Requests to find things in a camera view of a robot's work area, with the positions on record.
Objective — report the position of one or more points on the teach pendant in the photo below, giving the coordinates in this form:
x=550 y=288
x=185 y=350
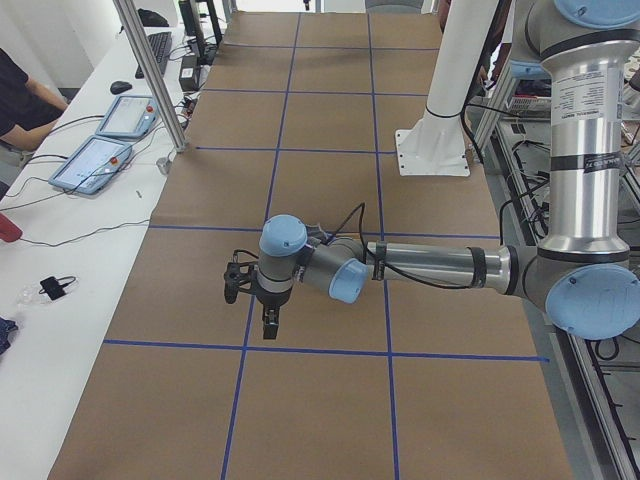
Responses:
x=129 y=117
x=91 y=166

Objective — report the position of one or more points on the teach pendant far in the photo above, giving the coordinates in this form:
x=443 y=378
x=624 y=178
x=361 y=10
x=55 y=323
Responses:
x=129 y=117

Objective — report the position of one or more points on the black keyboard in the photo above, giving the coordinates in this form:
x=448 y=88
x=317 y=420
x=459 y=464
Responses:
x=160 y=44

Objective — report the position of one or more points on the small metal cylinder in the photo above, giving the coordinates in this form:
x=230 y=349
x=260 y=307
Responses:
x=163 y=165

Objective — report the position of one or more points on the teach pendant near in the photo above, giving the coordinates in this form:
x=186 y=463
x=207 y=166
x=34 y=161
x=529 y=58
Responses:
x=91 y=166

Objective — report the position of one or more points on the seated person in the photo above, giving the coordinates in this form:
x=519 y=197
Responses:
x=29 y=111

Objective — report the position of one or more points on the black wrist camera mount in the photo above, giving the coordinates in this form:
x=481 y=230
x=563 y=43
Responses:
x=240 y=275

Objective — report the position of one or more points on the aluminium frame post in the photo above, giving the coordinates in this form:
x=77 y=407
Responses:
x=141 y=48

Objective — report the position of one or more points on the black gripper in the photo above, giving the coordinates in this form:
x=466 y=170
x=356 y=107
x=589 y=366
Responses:
x=270 y=300

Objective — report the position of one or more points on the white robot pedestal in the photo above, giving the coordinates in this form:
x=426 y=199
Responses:
x=435 y=145

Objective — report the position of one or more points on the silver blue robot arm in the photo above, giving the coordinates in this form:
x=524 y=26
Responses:
x=578 y=273

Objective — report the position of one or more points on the red cylinder bottle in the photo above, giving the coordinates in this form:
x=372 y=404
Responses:
x=9 y=231

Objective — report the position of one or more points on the black computer mouse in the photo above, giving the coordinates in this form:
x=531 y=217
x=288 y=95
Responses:
x=119 y=87

